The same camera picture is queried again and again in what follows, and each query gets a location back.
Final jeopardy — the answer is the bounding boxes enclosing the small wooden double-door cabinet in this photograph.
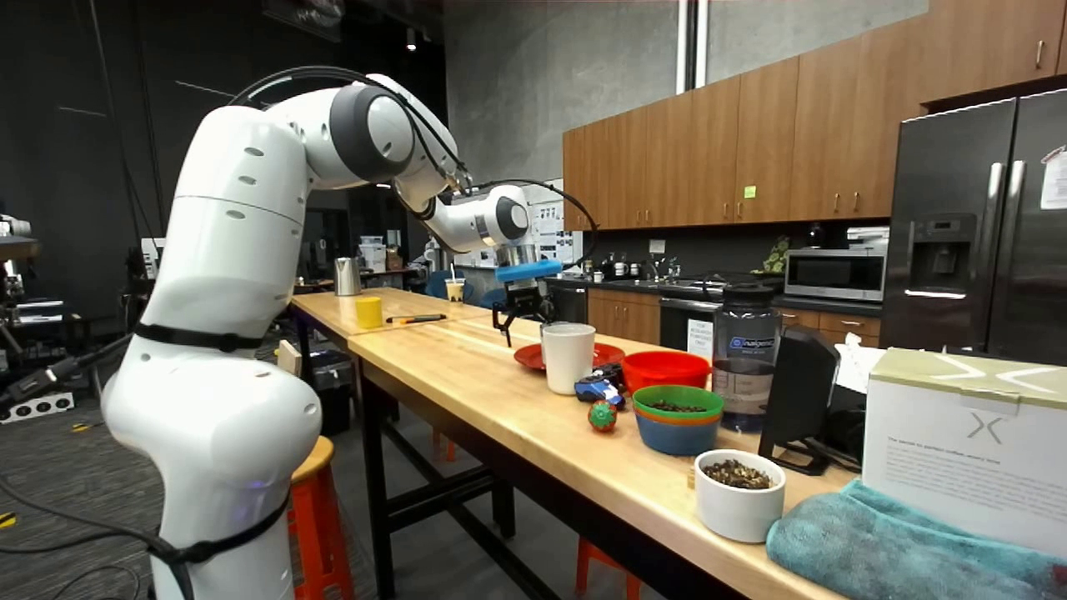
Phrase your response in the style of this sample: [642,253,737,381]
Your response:
[916,0,1067,115]

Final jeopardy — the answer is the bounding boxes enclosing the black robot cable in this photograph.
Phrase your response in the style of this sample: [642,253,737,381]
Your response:
[226,59,605,270]

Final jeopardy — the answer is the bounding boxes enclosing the clear bottle with black lid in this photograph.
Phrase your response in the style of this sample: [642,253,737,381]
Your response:
[710,285,784,434]

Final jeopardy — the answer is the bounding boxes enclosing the silver microwave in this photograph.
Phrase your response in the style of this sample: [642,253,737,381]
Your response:
[782,245,892,308]

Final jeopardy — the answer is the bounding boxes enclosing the black metal table frame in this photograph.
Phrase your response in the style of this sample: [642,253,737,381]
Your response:
[282,291,369,386]
[353,353,761,600]

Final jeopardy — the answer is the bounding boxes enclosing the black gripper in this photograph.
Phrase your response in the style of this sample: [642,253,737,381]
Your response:
[495,278,557,348]

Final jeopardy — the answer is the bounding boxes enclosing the white bowl with filling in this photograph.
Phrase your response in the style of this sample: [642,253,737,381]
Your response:
[690,446,790,546]

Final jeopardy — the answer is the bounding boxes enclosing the orange metal stool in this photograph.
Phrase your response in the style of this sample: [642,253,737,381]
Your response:
[571,537,643,600]

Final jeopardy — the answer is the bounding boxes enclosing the green bowl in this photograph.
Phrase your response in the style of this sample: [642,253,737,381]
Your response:
[631,383,728,430]

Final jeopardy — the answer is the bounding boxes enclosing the red bowl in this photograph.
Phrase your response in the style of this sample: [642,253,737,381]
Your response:
[622,349,713,397]

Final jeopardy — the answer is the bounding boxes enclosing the black steel refrigerator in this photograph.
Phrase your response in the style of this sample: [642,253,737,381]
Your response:
[882,85,1067,369]

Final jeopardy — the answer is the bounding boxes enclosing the white paper on dishwasher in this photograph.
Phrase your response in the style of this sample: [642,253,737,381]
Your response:
[683,316,718,363]

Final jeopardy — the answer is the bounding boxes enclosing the green potted plant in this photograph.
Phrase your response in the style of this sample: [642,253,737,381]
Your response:
[753,236,795,280]

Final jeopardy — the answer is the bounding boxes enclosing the tall white cup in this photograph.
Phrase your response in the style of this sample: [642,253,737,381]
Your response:
[541,321,599,397]

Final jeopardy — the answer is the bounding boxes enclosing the black dishwasher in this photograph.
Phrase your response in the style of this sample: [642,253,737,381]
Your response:
[660,298,728,363]

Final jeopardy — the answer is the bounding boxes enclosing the dark blue toy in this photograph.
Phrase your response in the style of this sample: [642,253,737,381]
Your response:
[571,369,626,413]

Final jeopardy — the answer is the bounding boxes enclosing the long wooden wall cabinet row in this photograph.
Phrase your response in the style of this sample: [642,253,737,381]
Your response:
[559,20,928,233]

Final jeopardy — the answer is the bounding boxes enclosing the red plate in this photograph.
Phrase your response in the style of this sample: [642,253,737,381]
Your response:
[509,341,626,378]

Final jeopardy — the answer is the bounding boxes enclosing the yellow mug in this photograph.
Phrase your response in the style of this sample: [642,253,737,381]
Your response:
[352,293,388,335]

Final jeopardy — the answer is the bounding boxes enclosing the wooden base cabinet with drawers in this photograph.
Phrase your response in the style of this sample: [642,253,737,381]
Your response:
[782,305,886,349]

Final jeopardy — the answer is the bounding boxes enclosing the orange stool with wooden seat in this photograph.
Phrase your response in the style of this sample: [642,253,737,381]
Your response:
[288,434,362,600]

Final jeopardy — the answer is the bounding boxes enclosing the white power strip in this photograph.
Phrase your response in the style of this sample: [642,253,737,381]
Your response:
[0,390,82,428]

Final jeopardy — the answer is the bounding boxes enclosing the white cardboard box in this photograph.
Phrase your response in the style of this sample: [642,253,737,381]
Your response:
[860,348,1067,565]

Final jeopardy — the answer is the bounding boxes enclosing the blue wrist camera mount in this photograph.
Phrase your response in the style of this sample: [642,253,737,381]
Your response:
[492,256,571,288]

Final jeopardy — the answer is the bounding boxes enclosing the blue bowl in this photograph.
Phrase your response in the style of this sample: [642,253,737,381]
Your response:
[633,413,723,461]

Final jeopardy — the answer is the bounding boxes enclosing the teal cloth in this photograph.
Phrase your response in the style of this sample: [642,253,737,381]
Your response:
[763,476,1067,600]

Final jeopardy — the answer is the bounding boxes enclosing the white paper on refrigerator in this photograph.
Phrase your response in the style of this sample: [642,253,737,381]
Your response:
[1036,145,1067,214]

